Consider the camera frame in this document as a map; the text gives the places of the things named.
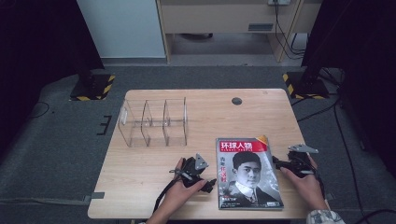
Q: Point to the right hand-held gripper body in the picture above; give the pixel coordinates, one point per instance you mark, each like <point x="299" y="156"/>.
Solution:
<point x="300" y="165"/>

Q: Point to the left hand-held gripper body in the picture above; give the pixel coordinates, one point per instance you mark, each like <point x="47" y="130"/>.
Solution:
<point x="190" y="174"/>

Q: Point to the magazine with portrait cover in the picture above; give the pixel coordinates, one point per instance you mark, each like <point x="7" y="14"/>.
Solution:
<point x="249" y="177"/>

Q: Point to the clear acrylic divided organizer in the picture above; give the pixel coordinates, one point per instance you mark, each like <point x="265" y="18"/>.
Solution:
<point x="155" y="137"/>

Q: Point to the person's right hand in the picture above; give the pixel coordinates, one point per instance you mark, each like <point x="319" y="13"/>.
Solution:
<point x="308" y="188"/>

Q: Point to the person's left hand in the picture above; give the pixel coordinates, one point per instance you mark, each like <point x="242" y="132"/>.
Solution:
<point x="179" y="196"/>

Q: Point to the small grey tape piece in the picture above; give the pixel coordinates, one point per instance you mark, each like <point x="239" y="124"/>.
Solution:
<point x="329" y="196"/>

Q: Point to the dark round table grommet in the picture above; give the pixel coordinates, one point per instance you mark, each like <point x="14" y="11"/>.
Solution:
<point x="236" y="101"/>

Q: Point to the black curtain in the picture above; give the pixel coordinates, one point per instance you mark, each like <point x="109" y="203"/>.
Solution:
<point x="367" y="62"/>
<point x="40" y="62"/>

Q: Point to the beige wooden desk cabinet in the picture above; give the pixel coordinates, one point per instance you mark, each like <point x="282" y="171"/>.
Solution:
<point x="218" y="18"/>

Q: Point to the white power strip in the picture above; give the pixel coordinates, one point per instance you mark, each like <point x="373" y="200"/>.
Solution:
<point x="279" y="2"/>

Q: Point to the white panel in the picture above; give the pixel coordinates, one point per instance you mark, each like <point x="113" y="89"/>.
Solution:
<point x="121" y="28"/>

